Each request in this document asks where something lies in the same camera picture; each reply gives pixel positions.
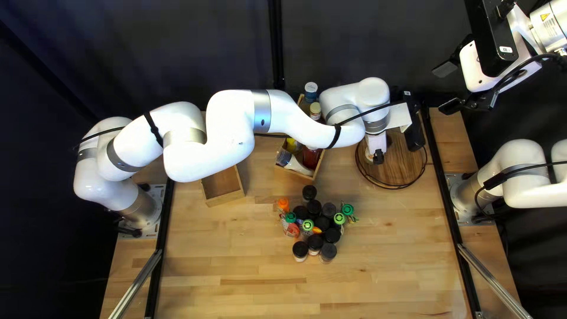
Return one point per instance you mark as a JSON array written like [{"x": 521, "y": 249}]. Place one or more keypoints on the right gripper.
[{"x": 476, "y": 71}]

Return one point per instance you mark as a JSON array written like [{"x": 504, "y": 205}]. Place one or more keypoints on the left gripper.
[{"x": 376, "y": 141}]

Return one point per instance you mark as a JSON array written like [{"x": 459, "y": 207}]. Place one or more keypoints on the red ketchup bottle white cap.
[{"x": 312, "y": 158}]

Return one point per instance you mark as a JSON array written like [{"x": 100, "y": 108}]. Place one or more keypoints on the brown sauce bottle cream cap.
[{"x": 315, "y": 110}]

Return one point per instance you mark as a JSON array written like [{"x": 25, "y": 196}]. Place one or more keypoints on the white squeeze bottle blue cap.
[{"x": 294, "y": 164}]

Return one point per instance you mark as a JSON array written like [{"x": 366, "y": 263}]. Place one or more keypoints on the yellow mustard bottle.
[{"x": 291, "y": 145}]

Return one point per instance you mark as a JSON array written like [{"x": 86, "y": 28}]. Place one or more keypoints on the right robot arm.
[{"x": 518, "y": 177}]

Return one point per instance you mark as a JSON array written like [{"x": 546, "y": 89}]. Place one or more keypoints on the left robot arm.
[{"x": 221, "y": 133}]

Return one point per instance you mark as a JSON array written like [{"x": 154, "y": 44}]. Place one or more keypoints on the baby food pouch green cap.
[
  {"x": 290, "y": 217},
  {"x": 347, "y": 209},
  {"x": 308, "y": 225},
  {"x": 339, "y": 218}
]

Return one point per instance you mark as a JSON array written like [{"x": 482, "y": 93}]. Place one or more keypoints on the baby food pouch orange cap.
[{"x": 282, "y": 205}]

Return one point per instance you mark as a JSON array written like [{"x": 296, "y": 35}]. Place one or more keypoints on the spice jar black lid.
[
  {"x": 328, "y": 251},
  {"x": 322, "y": 223},
  {"x": 300, "y": 249},
  {"x": 301, "y": 211},
  {"x": 309, "y": 192},
  {"x": 314, "y": 207},
  {"x": 328, "y": 209},
  {"x": 332, "y": 235},
  {"x": 315, "y": 242}
]

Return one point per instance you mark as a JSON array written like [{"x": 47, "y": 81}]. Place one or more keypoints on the silver mounting plate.
[
  {"x": 157, "y": 195},
  {"x": 454, "y": 186}
]

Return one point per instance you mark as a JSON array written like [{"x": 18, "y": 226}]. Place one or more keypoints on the open wooden box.
[
  {"x": 221, "y": 184},
  {"x": 294, "y": 173}
]

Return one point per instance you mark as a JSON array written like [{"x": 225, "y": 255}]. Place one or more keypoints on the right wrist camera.
[{"x": 491, "y": 35}]

